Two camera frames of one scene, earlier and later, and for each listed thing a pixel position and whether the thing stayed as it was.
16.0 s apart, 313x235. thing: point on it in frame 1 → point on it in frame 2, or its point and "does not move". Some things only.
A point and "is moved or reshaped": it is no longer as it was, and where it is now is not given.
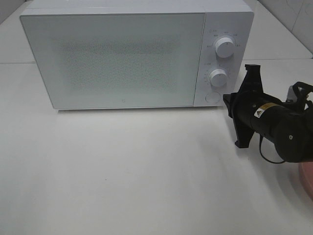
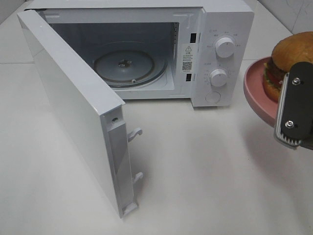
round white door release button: x=212 y=97 does not move
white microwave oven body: x=95 y=55 does not move
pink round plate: x=306 y=171 is moved or reshaped
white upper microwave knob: x=224 y=47 does not move
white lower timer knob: x=218 y=78 does not move
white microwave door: x=117 y=61 → x=93 y=116
